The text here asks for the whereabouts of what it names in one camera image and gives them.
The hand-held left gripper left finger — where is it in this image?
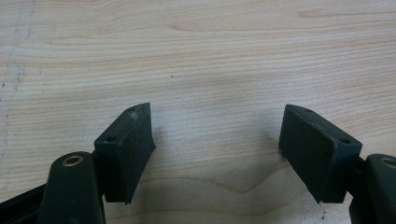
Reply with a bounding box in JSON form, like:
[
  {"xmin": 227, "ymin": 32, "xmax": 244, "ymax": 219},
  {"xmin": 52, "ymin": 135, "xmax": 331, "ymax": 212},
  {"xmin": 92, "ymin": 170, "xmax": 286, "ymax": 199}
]
[{"xmin": 93, "ymin": 102, "xmax": 157, "ymax": 206}]

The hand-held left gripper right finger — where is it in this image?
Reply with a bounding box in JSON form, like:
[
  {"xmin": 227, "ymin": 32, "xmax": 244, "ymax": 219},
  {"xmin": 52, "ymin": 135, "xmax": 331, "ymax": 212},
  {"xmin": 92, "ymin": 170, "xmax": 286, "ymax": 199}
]
[{"xmin": 277, "ymin": 104, "xmax": 364, "ymax": 205}]

